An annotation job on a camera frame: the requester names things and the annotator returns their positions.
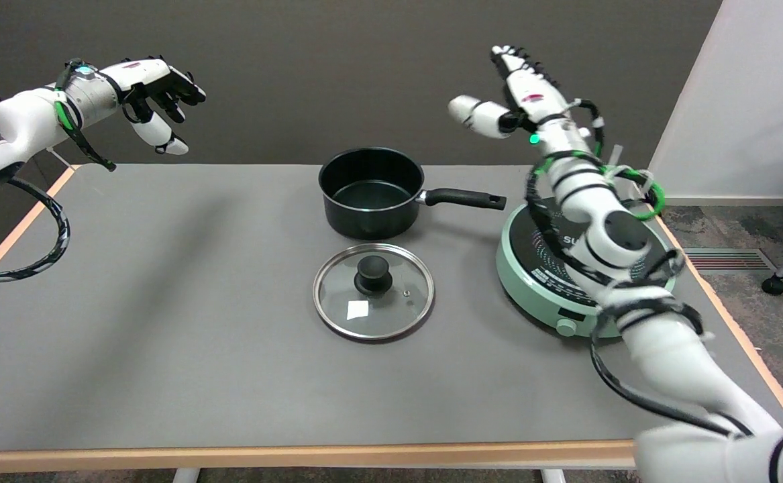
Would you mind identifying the bright green cable loop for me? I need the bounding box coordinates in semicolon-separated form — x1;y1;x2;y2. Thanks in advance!
532;151;666;222

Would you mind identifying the floor vent grille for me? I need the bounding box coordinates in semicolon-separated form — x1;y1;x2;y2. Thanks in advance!
683;248;778;272

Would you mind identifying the glass lid with black knob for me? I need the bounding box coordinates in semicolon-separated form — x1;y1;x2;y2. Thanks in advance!
312;243;435;343

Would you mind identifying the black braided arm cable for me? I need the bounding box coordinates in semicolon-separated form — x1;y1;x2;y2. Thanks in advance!
524;151;751;437

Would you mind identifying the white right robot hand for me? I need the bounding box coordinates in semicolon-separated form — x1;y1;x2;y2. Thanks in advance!
448;45;578;140

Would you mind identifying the green induction cooker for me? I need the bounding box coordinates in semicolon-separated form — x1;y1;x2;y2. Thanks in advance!
496;198;678;338

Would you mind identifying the thin green black cable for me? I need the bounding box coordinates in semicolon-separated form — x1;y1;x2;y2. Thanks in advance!
54;59;117;172

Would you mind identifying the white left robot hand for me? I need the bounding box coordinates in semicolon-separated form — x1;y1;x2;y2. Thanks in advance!
119;55;207;156

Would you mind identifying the thick black braided cable loop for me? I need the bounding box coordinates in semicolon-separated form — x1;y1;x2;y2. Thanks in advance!
0;176;71;284

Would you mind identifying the black pot with handle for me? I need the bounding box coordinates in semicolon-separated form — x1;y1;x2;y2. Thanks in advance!
318;147;507;240

